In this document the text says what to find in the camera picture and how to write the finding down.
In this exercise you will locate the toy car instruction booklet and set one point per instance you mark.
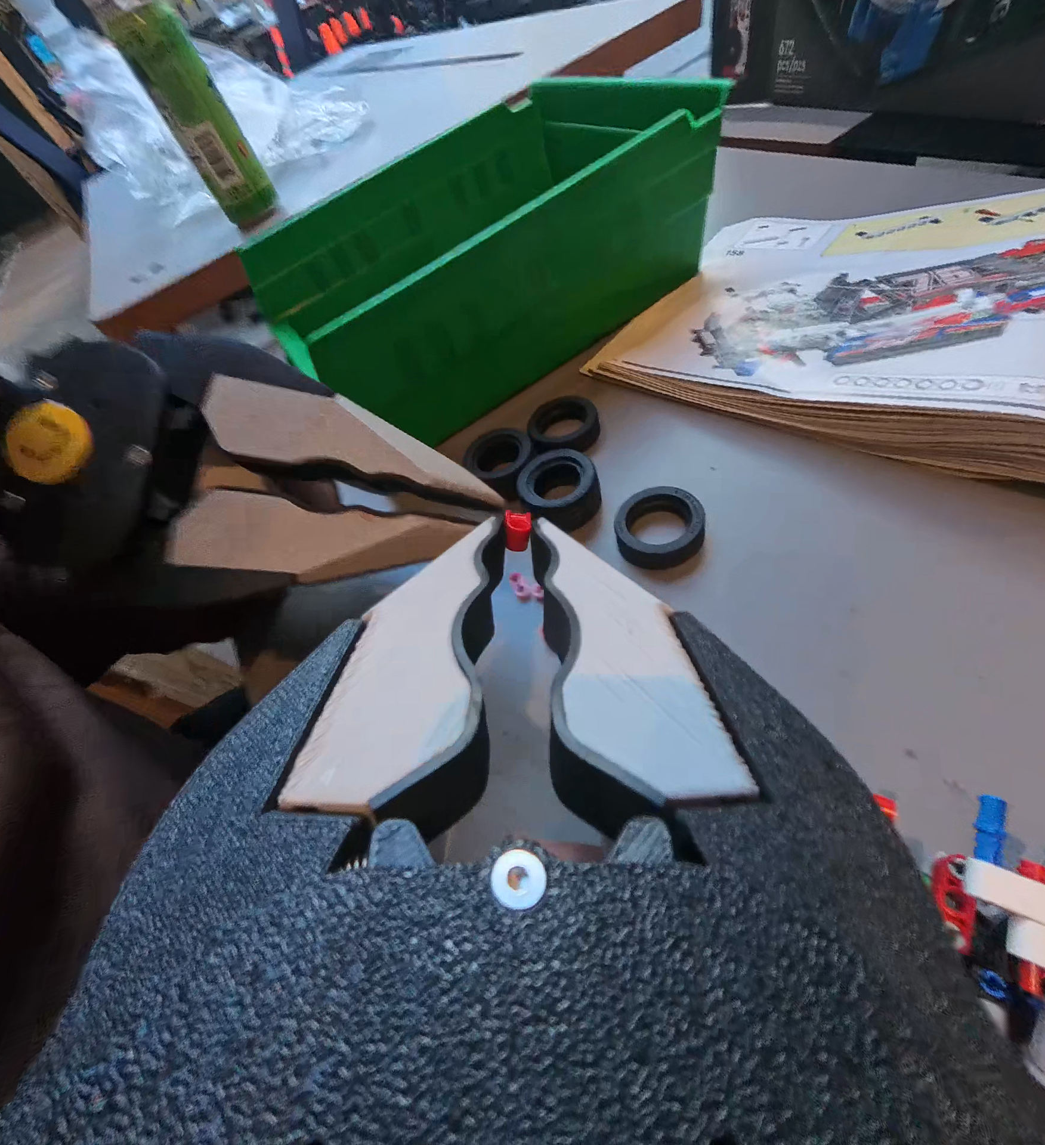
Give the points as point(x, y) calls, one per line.
point(889, 394)

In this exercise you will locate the clear plastic bag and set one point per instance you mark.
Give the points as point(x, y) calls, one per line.
point(308, 107)

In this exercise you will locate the green plastic bin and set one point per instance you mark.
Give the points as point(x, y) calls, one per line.
point(487, 295)

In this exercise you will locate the person's left hand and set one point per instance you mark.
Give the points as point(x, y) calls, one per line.
point(308, 494)

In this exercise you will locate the person's left forearm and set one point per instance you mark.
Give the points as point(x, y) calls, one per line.
point(84, 626)

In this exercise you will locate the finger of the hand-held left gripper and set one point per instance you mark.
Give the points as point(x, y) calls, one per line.
point(308, 541)
point(308, 420)

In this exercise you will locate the green bottle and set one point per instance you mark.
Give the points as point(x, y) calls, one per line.
point(191, 116)

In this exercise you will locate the grey desk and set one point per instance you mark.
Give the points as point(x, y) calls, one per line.
point(800, 671)

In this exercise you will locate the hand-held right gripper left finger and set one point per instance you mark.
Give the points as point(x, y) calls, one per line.
point(379, 707)

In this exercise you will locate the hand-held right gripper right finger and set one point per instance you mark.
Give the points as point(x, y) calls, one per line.
point(648, 707)

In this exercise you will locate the toy brick race car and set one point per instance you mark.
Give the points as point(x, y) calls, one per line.
point(1041, 912)

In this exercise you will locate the black toy set box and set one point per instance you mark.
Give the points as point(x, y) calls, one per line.
point(800, 54)

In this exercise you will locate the wooden board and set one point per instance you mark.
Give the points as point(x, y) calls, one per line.
point(165, 680)

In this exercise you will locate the neighbouring grey table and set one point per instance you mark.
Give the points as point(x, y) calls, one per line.
point(397, 98)

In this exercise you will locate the person's brown shirt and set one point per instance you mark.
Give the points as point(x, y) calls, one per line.
point(39, 850)

